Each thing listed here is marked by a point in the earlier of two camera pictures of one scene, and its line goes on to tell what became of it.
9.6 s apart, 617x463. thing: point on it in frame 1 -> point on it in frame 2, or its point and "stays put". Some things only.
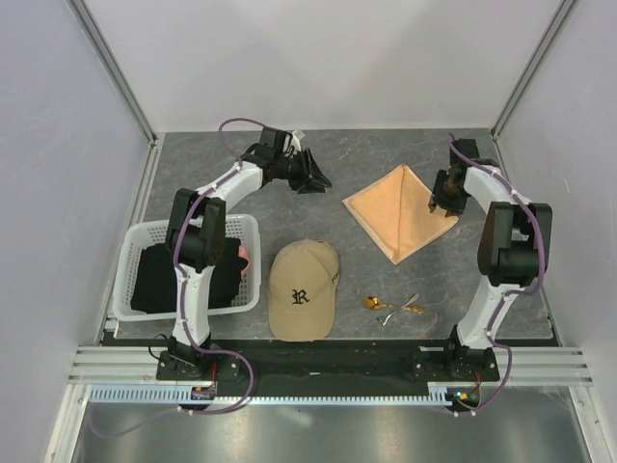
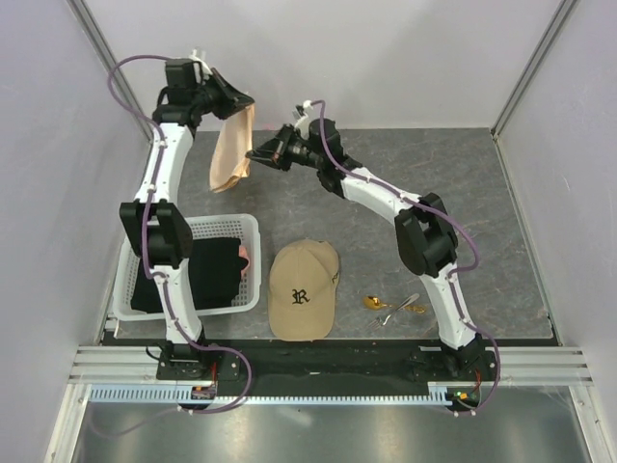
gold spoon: x=373 y=303 stays put
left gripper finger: x=317 y=180 -> x=238 y=97
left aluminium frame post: x=81 y=12 stays put
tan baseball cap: x=302 y=289 stays put
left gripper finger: x=312 y=186 -> x=232 y=106
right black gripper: x=453 y=206 -> x=272 y=149
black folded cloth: x=155 y=287 stays put
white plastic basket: x=130 y=238 stays put
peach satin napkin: x=394 y=210 -> x=229 y=160
